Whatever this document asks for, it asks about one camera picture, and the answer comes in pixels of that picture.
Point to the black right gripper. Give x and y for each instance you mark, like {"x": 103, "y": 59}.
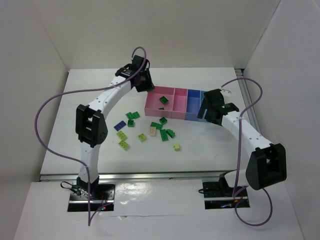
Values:
{"x": 207, "y": 110}

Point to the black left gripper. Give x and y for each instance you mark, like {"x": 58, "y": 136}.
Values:
{"x": 145, "y": 81}

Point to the green lego brick pair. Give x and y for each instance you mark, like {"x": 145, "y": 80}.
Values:
{"x": 130, "y": 116}
{"x": 136, "y": 115}

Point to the large pink container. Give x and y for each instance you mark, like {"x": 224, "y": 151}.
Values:
{"x": 152, "y": 102}

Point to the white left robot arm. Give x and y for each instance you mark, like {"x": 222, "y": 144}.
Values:
{"x": 91, "y": 127}

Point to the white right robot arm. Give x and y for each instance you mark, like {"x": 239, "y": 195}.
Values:
{"x": 267, "y": 164}

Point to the light blue container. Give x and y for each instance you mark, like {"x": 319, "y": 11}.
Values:
{"x": 203, "y": 108}

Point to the purple blue container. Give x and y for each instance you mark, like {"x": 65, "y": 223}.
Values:
{"x": 193, "y": 105}

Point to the small pink container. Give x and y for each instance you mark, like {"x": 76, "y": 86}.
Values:
{"x": 179, "y": 103}

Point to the green lego brick small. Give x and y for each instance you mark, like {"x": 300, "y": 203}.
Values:
{"x": 131, "y": 123}

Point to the purple lego brick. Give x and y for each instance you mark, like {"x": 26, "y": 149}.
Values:
{"x": 120, "y": 125}

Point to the green flat lego brick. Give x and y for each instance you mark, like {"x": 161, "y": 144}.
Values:
{"x": 158, "y": 126}

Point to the tan lego brick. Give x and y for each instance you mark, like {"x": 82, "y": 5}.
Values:
{"x": 153, "y": 131}

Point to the lime lego brick right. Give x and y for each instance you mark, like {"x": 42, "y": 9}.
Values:
{"x": 176, "y": 147}

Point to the lime lego brick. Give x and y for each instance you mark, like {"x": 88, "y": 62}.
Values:
{"x": 176, "y": 147}
{"x": 142, "y": 137}
{"x": 122, "y": 136}
{"x": 124, "y": 145}

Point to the lime lego brick middle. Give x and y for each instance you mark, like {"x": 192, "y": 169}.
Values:
{"x": 142, "y": 137}

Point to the lime lego brick upper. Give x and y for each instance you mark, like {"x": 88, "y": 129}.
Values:
{"x": 122, "y": 136}

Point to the green long lego brick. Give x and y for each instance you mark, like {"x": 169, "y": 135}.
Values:
{"x": 164, "y": 135}

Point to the lime lego brick lower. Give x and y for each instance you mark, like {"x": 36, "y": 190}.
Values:
{"x": 124, "y": 145}

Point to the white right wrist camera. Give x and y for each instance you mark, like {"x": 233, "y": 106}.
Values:
{"x": 225, "y": 93}

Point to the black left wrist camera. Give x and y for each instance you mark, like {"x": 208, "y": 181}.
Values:
{"x": 138, "y": 64}

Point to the aluminium rail right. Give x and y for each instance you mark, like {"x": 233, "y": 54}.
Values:
{"x": 251, "y": 115}

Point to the aluminium rail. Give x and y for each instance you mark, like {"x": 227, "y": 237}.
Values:
{"x": 138, "y": 176}
{"x": 251, "y": 115}

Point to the aluminium rail front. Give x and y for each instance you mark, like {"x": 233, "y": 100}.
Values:
{"x": 138, "y": 176}

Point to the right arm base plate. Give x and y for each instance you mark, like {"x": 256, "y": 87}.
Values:
{"x": 219, "y": 196}

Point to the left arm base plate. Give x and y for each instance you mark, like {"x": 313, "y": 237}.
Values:
{"x": 101, "y": 199}

